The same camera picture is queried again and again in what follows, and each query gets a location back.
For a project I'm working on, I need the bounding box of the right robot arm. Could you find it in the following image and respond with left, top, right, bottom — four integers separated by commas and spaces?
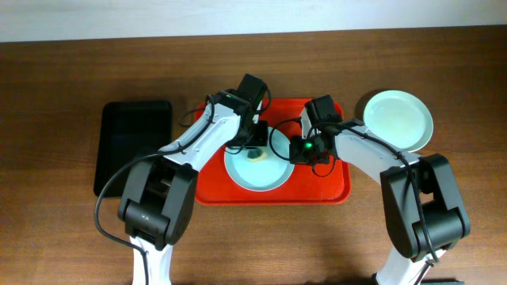
289, 95, 471, 284

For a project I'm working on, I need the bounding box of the light blue plate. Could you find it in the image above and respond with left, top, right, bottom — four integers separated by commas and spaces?
223, 127, 295, 192

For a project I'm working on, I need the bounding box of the black plastic tray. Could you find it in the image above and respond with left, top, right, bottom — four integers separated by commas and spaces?
93, 101, 172, 196

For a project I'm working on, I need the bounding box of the green yellow sponge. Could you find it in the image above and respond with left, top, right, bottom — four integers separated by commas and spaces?
247, 149, 266, 162

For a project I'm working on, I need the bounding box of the mint green plate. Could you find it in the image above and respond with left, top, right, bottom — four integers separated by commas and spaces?
363, 90, 434, 152

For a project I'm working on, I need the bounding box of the red plastic tray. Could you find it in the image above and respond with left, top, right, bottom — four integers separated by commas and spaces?
193, 97, 353, 206

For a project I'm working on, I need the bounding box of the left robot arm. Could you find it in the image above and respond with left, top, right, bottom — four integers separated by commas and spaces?
117, 74, 270, 284

